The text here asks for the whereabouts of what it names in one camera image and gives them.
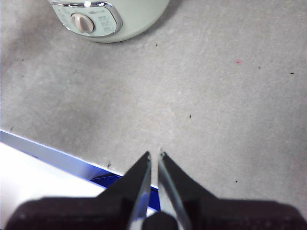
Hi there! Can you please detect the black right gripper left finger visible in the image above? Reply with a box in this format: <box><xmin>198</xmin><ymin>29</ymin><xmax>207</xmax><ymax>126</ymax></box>
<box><xmin>4</xmin><ymin>150</ymin><xmax>152</xmax><ymax>230</ymax></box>

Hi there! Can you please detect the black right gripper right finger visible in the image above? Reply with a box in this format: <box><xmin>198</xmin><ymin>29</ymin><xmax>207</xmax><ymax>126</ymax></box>
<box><xmin>157</xmin><ymin>150</ymin><xmax>307</xmax><ymax>230</ymax></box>

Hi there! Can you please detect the pale green electric pot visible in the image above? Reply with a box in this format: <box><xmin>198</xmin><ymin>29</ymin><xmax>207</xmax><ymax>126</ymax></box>
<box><xmin>47</xmin><ymin>0</ymin><xmax>171</xmax><ymax>44</ymax></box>

